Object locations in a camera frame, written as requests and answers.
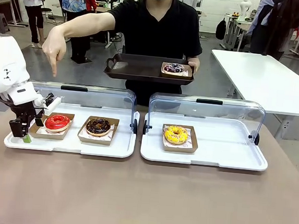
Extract person in black shirt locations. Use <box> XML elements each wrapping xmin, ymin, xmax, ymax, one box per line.
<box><xmin>99</xmin><ymin>0</ymin><xmax>208</xmax><ymax>111</ymax></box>

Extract black backpack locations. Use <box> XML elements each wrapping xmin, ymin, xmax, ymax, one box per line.
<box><xmin>214</xmin><ymin>16</ymin><xmax>228</xmax><ymax>42</ymax></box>

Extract white paper under red donut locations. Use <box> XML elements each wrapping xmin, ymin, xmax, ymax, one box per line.
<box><xmin>35</xmin><ymin>116</ymin><xmax>73</xmax><ymax>138</ymax></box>

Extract cardboard tray under chocolate donut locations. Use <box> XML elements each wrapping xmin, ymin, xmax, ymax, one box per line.
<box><xmin>76</xmin><ymin>114</ymin><xmax>121</xmax><ymax>147</ymax></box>

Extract yellow sprinkled donut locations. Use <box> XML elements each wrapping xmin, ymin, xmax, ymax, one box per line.
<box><xmin>163</xmin><ymin>124</ymin><xmax>190</xmax><ymax>146</ymax></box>

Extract cardboard tray under yellow donut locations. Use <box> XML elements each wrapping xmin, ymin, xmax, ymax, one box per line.
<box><xmin>160</xmin><ymin>123</ymin><xmax>200</xmax><ymax>155</ymax></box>

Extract white side table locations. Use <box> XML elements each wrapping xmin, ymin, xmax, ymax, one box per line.
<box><xmin>204</xmin><ymin>48</ymin><xmax>299</xmax><ymax>143</ymax></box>

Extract person's right hand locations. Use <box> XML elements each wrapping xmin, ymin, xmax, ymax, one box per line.
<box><xmin>39</xmin><ymin>25</ymin><xmax>69</xmax><ymax>79</ymax></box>

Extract white paper under yellow donut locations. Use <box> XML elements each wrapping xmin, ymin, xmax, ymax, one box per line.
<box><xmin>162</xmin><ymin>130</ymin><xmax>194</xmax><ymax>150</ymax></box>

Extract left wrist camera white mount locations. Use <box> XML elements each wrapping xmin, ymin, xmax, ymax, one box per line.
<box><xmin>32</xmin><ymin>91</ymin><xmax>63</xmax><ymax>117</ymax></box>

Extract red glazed donut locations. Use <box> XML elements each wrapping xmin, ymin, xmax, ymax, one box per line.
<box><xmin>44</xmin><ymin>112</ymin><xmax>72</xmax><ymax>134</ymax></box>

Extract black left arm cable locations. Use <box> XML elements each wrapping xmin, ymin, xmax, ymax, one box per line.
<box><xmin>0</xmin><ymin>93</ymin><xmax>17</xmax><ymax>109</ymax></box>

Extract clear display lid black handle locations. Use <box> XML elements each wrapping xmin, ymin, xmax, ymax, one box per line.
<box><xmin>142</xmin><ymin>90</ymin><xmax>268</xmax><ymax>147</ymax></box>
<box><xmin>14</xmin><ymin>78</ymin><xmax>141</xmax><ymax>135</ymax></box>

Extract white display tray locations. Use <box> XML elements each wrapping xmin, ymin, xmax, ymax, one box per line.
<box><xmin>139</xmin><ymin>110</ymin><xmax>273</xmax><ymax>172</ymax></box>
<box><xmin>3</xmin><ymin>97</ymin><xmax>141</xmax><ymax>160</ymax></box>

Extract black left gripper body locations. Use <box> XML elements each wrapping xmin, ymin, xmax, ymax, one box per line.
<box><xmin>6</xmin><ymin>99</ymin><xmax>46</xmax><ymax>122</ymax></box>

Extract person's right forearm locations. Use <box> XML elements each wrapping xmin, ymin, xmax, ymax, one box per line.
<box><xmin>53</xmin><ymin>6</ymin><xmax>117</xmax><ymax>46</ymax></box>

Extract dark plastic stool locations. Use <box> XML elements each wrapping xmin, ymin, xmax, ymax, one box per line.
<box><xmin>0</xmin><ymin>12</ymin><xmax>13</xmax><ymax>35</ymax></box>

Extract purple sprinkled donut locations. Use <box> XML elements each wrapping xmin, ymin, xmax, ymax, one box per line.
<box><xmin>162</xmin><ymin>62</ymin><xmax>186</xmax><ymax>75</ymax></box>

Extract white paper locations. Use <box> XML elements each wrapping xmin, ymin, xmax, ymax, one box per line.
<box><xmin>162</xmin><ymin>130</ymin><xmax>194</xmax><ymax>150</ymax></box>
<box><xmin>35</xmin><ymin>116</ymin><xmax>73</xmax><ymax>138</ymax></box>
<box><xmin>161</xmin><ymin>65</ymin><xmax>191</xmax><ymax>78</ymax></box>
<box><xmin>80</xmin><ymin>121</ymin><xmax>116</xmax><ymax>143</ymax></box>

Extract chocolate glazed donut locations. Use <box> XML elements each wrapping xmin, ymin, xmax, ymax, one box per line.
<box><xmin>85</xmin><ymin>115</ymin><xmax>112</xmax><ymax>138</ymax></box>

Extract white paper under chocolate donut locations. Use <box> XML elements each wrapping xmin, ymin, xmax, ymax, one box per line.
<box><xmin>80</xmin><ymin>121</ymin><xmax>116</xmax><ymax>143</ymax></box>

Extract person's left hand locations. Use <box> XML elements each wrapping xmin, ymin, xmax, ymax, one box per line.
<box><xmin>185</xmin><ymin>56</ymin><xmax>201</xmax><ymax>76</ymax></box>

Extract bystander in dark long coat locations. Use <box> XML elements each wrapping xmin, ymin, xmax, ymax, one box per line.
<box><xmin>244</xmin><ymin>0</ymin><xmax>299</xmax><ymax>62</ymax></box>

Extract cardboard tray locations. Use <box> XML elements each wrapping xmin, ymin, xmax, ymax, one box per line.
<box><xmin>160</xmin><ymin>123</ymin><xmax>200</xmax><ymax>155</ymax></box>
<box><xmin>76</xmin><ymin>114</ymin><xmax>121</xmax><ymax>147</ymax></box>
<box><xmin>159</xmin><ymin>61</ymin><xmax>195</xmax><ymax>81</ymax></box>
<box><xmin>28</xmin><ymin>110</ymin><xmax>76</xmax><ymax>142</ymax></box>

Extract background white desk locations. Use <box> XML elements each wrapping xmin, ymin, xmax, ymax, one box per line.
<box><xmin>221</xmin><ymin>12</ymin><xmax>256</xmax><ymax>53</ymax></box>

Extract dark brown serving tray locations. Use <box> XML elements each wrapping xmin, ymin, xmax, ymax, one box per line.
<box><xmin>103</xmin><ymin>52</ymin><xmax>197</xmax><ymax>87</ymax></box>

